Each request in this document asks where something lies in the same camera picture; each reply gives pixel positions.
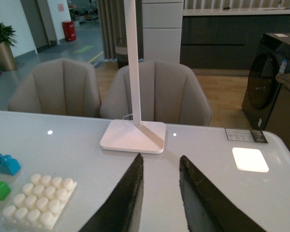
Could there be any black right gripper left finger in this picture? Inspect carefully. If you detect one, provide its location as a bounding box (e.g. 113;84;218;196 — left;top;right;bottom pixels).
80;153;144;232

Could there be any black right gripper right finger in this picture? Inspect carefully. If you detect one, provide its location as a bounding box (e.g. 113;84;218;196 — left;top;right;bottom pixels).
179;156;264;232

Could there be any white studded base plate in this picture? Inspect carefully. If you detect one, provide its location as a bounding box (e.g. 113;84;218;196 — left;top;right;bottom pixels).
2;174;77;231

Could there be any blue toy block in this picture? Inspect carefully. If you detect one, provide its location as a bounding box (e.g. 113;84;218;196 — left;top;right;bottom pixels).
0;153;21;176

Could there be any white desk lamp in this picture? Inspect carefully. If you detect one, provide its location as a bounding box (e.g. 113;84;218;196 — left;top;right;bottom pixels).
100;0;166;154

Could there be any table label sticker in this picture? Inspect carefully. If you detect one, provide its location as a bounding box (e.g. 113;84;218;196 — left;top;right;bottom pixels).
225;128;268;143

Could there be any beige chair right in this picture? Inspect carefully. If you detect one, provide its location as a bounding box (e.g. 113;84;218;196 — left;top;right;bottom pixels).
100;60;212;126

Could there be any beige chair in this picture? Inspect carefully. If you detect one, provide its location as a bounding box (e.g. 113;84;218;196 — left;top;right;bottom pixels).
8;58;102;117
100;60;212;126

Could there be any beige chair left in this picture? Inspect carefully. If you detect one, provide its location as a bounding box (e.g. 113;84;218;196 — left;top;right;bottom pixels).
8;58;102;117

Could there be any black washing machine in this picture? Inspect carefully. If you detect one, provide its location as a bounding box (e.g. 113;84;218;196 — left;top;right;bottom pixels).
242;33;290;130

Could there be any woven basket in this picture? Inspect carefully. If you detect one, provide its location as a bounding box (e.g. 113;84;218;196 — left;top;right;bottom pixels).
115;38;129;69

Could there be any dark grey counter cabinet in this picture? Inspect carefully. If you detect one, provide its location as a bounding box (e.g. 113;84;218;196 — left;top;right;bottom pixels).
180;8;290;70

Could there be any white drawer cabinet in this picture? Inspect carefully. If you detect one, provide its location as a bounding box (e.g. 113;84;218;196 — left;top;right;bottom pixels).
142;0;184;63

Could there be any grey curtain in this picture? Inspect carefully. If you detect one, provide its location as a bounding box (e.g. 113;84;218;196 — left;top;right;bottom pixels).
96;0;144;59

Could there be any green potted plant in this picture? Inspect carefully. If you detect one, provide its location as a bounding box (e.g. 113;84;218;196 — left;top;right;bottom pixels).
0;22;16;71

